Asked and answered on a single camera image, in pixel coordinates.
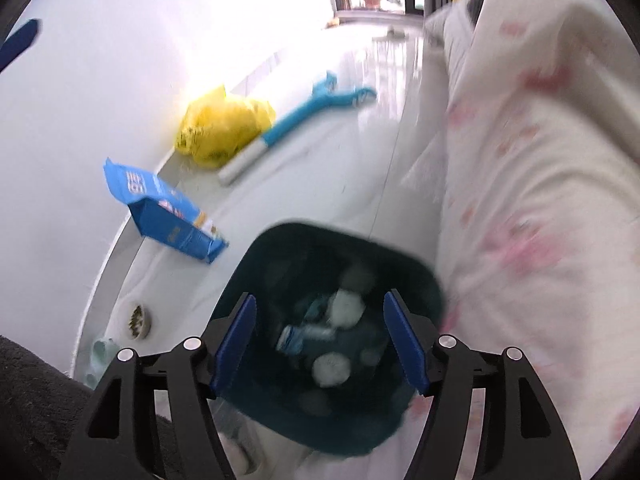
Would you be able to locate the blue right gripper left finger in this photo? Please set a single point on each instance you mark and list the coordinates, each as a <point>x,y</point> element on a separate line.
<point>232,346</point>

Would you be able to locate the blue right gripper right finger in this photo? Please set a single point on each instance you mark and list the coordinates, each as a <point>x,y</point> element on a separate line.
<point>410,351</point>

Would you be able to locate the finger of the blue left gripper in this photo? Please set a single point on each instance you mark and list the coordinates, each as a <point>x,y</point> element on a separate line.
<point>18,43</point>

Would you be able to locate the light blue tissue pack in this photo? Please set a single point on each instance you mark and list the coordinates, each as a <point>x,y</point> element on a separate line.
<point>293,338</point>

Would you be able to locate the white tissue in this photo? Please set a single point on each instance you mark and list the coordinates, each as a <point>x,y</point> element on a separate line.
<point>331,369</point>

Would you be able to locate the dark green trash bin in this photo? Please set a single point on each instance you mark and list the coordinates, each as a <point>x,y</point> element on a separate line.
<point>292,270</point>

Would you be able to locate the crumpled tissue in bin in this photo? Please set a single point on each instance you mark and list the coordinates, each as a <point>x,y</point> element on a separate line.
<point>345,308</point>

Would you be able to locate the blue snack bag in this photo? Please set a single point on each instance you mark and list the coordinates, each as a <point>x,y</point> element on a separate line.
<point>163,213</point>

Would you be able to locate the yellow plastic bag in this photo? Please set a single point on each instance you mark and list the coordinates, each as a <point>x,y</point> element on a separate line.
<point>215,127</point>

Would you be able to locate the pink floral bed quilt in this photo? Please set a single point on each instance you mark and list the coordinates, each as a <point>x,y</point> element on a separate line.
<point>536,166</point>

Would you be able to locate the blue plush toy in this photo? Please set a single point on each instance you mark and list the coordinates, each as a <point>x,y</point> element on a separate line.
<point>323,96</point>

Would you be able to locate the beige slipper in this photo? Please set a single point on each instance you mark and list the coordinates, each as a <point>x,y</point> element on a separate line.
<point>392,35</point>

